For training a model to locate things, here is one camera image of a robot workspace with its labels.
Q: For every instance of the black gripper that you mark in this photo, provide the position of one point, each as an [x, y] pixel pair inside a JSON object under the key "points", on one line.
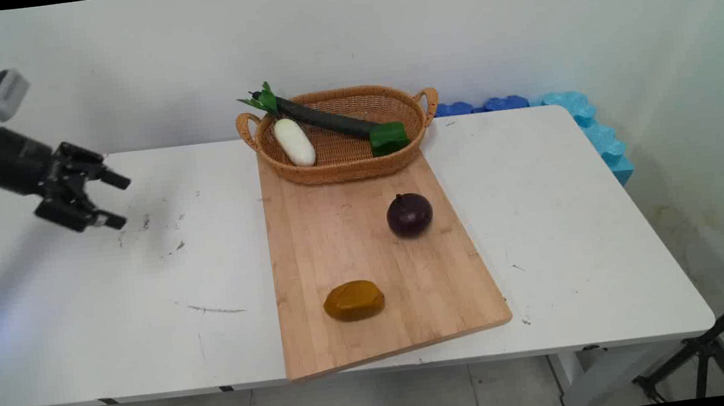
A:
{"points": [[8, 163]]}

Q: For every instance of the dark green toy cucumber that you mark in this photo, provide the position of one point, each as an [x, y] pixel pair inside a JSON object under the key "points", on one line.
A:
{"points": [[326, 120]]}

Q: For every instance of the woven wicker basket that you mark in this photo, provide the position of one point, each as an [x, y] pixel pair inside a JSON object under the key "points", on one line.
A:
{"points": [[347, 154]]}

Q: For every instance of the brown toy potato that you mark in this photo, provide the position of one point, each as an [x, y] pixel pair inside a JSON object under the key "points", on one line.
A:
{"points": [[353, 301]]}

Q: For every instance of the wooden cutting board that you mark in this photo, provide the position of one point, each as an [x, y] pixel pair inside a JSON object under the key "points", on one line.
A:
{"points": [[368, 263]]}

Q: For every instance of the green toy pepper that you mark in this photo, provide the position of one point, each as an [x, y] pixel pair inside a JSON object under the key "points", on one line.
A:
{"points": [[389, 138]]}

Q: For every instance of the purple toy onion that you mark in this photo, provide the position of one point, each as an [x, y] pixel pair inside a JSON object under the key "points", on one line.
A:
{"points": [[409, 215]]}

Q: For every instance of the light blue foam block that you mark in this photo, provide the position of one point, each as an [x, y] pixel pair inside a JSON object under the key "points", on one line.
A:
{"points": [[600, 134]]}

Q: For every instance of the white table leg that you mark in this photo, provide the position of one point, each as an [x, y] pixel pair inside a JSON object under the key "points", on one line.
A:
{"points": [[595, 377]]}

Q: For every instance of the black tripod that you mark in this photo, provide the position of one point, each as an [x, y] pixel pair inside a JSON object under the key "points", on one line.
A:
{"points": [[708, 355]]}

